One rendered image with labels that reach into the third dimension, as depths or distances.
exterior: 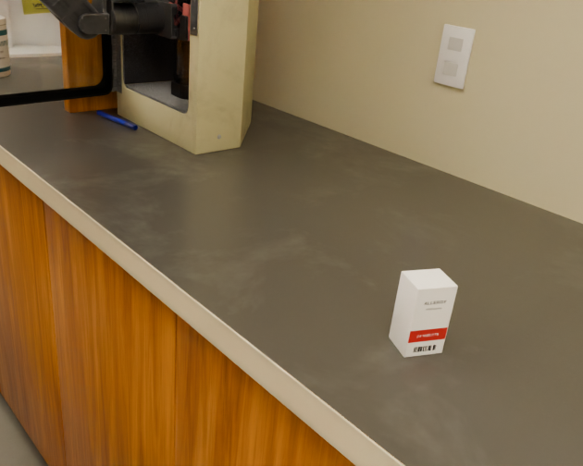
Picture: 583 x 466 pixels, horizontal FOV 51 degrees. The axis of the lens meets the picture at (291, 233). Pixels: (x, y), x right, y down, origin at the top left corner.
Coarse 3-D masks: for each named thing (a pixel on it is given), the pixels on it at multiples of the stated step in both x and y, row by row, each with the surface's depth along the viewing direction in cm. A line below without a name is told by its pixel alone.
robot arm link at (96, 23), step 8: (96, 0) 111; (104, 0) 109; (96, 8) 112; (104, 8) 110; (88, 16) 108; (96, 16) 108; (104, 16) 109; (80, 24) 107; (88, 24) 108; (96, 24) 109; (104, 24) 110; (88, 32) 109; (96, 32) 110; (104, 32) 111
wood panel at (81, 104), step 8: (96, 96) 141; (104, 96) 142; (112, 96) 144; (72, 104) 138; (80, 104) 139; (88, 104) 141; (96, 104) 142; (104, 104) 143; (112, 104) 145; (72, 112) 139
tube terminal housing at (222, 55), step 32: (224, 0) 111; (256, 0) 129; (224, 32) 114; (256, 32) 136; (192, 64) 114; (224, 64) 117; (128, 96) 135; (192, 96) 116; (224, 96) 119; (160, 128) 128; (192, 128) 119; (224, 128) 122
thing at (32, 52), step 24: (0, 0) 113; (24, 0) 116; (0, 24) 114; (24, 24) 117; (48, 24) 121; (0, 48) 116; (24, 48) 119; (48, 48) 122; (72, 48) 126; (96, 48) 130; (0, 72) 117; (24, 72) 121; (48, 72) 124; (72, 72) 128; (96, 72) 132
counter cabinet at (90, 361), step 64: (0, 192) 131; (0, 256) 142; (64, 256) 110; (0, 320) 155; (64, 320) 118; (128, 320) 96; (0, 384) 171; (64, 384) 128; (128, 384) 101; (192, 384) 84; (256, 384) 72; (64, 448) 138; (128, 448) 108; (192, 448) 89; (256, 448) 75; (320, 448) 65
